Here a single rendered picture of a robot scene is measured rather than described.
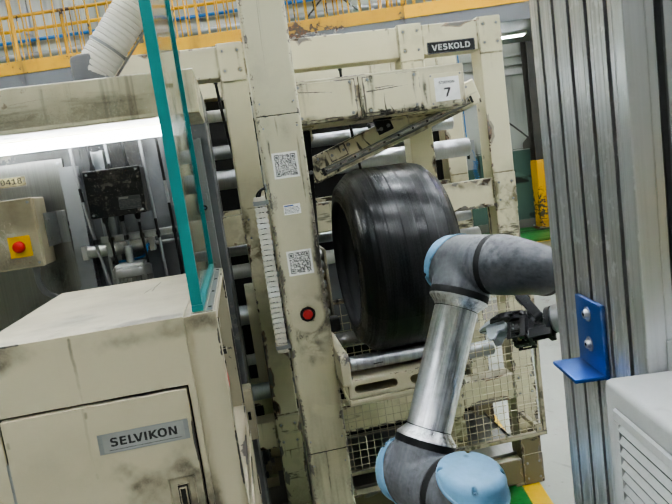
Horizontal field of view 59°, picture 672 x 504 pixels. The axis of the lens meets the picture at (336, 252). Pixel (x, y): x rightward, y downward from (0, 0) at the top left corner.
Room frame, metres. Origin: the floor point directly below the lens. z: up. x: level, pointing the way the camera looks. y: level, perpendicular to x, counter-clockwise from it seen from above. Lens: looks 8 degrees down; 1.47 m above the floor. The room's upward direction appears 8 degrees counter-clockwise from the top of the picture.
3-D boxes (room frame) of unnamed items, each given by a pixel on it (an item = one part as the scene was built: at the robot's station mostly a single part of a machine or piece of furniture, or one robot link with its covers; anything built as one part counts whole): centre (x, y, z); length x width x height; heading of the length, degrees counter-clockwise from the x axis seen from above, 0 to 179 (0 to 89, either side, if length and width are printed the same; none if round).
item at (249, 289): (2.64, 0.40, 0.61); 0.33 x 0.06 x 0.86; 9
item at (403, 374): (1.75, -0.15, 0.84); 0.36 x 0.09 x 0.06; 99
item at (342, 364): (1.86, 0.05, 0.90); 0.40 x 0.03 x 0.10; 9
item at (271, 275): (1.79, 0.20, 1.19); 0.05 x 0.04 x 0.48; 9
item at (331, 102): (2.20, -0.21, 1.71); 0.61 x 0.25 x 0.15; 99
